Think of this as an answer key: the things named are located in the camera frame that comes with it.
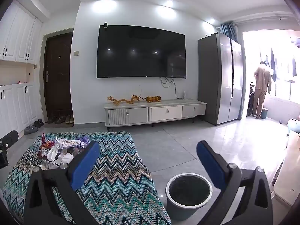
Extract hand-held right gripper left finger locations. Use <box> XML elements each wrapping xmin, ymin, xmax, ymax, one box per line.
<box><xmin>23</xmin><ymin>141</ymin><xmax>101</xmax><ymax>225</ymax></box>

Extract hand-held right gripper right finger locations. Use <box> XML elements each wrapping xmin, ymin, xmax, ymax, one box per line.
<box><xmin>196</xmin><ymin>141</ymin><xmax>273</xmax><ymax>225</ymax></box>

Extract purple wrapper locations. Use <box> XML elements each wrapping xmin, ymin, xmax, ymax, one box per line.
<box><xmin>78</xmin><ymin>137</ymin><xmax>91</xmax><ymax>149</ymax></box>

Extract white blue carton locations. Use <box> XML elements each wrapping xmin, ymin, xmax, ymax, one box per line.
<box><xmin>55</xmin><ymin>138</ymin><xmax>82</xmax><ymax>149</ymax></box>

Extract pile of wrappers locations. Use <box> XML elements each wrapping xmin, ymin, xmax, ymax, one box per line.
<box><xmin>37</xmin><ymin>133</ymin><xmax>91</xmax><ymax>169</ymax></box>

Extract grey white trash can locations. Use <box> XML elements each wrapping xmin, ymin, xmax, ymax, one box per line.
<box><xmin>165</xmin><ymin>173</ymin><xmax>213</xmax><ymax>221</ymax></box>

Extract zigzag knitted blanket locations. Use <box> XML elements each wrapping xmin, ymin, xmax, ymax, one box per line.
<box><xmin>2</xmin><ymin>131</ymin><xmax>171</xmax><ymax>225</ymax></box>

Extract row of shoes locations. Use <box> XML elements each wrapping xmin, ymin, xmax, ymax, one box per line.
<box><xmin>24</xmin><ymin>114</ymin><xmax>75</xmax><ymax>135</ymax></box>

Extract golden dragon figurine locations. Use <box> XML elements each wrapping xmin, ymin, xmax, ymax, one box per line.
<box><xmin>107</xmin><ymin>94</ymin><xmax>141</xmax><ymax>105</ymax></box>

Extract washing machine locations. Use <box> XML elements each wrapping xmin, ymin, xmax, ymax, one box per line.
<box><xmin>247</xmin><ymin>82</ymin><xmax>256</xmax><ymax>117</ymax></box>

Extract white television cabinet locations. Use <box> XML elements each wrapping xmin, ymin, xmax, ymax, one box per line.
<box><xmin>103</xmin><ymin>98</ymin><xmax>207</xmax><ymax>132</ymax></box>

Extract white coffee table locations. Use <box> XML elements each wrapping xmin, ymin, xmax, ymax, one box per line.
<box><xmin>272</xmin><ymin>131</ymin><xmax>300</xmax><ymax>207</ymax></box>

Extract dark brown door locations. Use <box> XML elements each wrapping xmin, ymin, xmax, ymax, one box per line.
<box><xmin>43</xmin><ymin>32</ymin><xmax>74</xmax><ymax>122</ymax></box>

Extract grey refrigerator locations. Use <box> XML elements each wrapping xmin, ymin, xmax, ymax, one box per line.
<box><xmin>197</xmin><ymin>33</ymin><xmax>244</xmax><ymax>126</ymax></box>

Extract golden tiger figurine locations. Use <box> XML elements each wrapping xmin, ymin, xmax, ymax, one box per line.
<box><xmin>140</xmin><ymin>96</ymin><xmax>163</xmax><ymax>104</ymax></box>

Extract teal sofa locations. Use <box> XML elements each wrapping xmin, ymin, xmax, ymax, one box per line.
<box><xmin>287</xmin><ymin>119</ymin><xmax>300</xmax><ymax>134</ymax></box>

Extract row of hanging clothes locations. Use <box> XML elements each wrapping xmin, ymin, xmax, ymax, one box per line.
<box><xmin>259</xmin><ymin>47</ymin><xmax>298</xmax><ymax>82</ymax></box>

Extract blue curtain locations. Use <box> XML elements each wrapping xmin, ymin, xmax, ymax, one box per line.
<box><xmin>220</xmin><ymin>21</ymin><xmax>237</xmax><ymax>44</ymax></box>

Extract black cables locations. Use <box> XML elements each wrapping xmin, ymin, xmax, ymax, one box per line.
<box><xmin>160</xmin><ymin>77</ymin><xmax>179</xmax><ymax>99</ymax></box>

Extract white wall cabinets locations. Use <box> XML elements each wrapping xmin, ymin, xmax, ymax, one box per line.
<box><xmin>0</xmin><ymin>0</ymin><xmax>43</xmax><ymax>64</ymax></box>

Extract wall-mounted black television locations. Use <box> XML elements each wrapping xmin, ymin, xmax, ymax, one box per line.
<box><xmin>96</xmin><ymin>25</ymin><xmax>187</xmax><ymax>79</ymax></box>

